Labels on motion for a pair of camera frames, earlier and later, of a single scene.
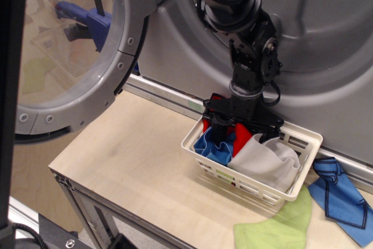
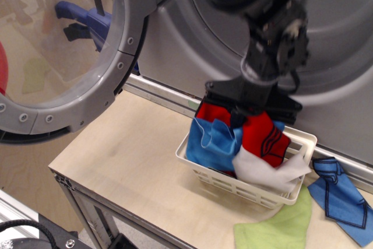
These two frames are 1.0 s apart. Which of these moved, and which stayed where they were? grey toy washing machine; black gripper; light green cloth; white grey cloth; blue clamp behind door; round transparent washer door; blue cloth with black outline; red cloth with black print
Moved: black gripper; red cloth with black print
Stayed: blue cloth with black outline; blue clamp behind door; light green cloth; white grey cloth; round transparent washer door; grey toy washing machine
